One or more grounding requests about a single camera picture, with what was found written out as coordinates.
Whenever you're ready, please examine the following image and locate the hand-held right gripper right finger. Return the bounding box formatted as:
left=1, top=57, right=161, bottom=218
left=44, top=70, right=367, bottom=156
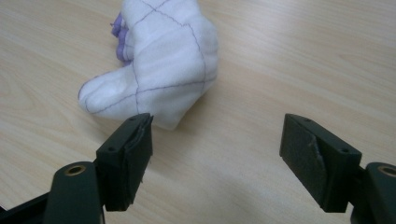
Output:
left=278, top=113, right=363, bottom=214

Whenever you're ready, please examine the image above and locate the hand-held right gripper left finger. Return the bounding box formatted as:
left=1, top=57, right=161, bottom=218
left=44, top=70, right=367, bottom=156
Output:
left=95, top=112, right=154, bottom=213

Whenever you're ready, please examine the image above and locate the white quilted cloth purple trim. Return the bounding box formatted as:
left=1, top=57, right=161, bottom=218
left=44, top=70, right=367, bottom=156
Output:
left=78, top=0, right=219, bottom=131

